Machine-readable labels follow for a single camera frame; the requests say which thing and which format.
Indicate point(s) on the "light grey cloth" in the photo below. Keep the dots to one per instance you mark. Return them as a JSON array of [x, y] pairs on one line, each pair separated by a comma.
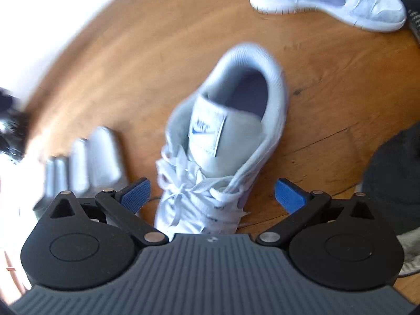
[[410, 252]]

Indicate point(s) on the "dark cloth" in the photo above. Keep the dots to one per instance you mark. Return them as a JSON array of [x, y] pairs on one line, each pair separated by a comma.
[[397, 180]]

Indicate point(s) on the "black shoe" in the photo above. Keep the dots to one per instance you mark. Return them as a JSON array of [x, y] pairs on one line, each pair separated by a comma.
[[410, 10]]

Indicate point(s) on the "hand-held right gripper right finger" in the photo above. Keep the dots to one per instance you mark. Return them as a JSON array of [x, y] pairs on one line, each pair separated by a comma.
[[290, 197]]

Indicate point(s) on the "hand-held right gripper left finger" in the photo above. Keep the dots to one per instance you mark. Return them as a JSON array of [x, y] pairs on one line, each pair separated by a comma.
[[136, 194]]

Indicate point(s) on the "black bag pile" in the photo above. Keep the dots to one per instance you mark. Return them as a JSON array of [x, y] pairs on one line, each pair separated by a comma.
[[10, 128]]

